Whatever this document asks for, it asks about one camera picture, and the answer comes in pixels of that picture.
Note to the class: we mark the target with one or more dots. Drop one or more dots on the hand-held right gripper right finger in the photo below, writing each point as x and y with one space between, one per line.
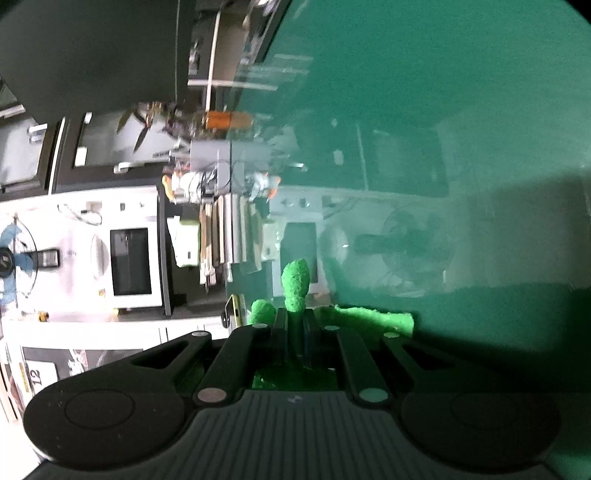
308 344

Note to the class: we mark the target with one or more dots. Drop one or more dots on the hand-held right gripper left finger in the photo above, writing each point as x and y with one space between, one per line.
282 341

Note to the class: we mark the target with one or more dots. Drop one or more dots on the green cloth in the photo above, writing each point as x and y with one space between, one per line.
295 281

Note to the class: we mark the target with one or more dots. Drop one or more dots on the smartphone with yellow-green case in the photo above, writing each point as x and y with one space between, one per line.
233 314

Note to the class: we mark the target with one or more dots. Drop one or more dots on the stack of books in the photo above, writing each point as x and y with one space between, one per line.
231 235

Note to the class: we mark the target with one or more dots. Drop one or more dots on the white microwave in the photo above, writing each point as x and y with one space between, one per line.
131 267

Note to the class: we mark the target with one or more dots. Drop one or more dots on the grey desk organiser box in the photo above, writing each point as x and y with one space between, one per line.
210 157

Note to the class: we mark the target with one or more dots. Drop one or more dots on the black and white poster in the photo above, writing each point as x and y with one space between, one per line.
69 367

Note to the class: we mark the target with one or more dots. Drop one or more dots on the orange jar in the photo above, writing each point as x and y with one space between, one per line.
217 120

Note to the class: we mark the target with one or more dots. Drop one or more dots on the blue bladed fan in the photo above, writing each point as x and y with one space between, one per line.
14 258

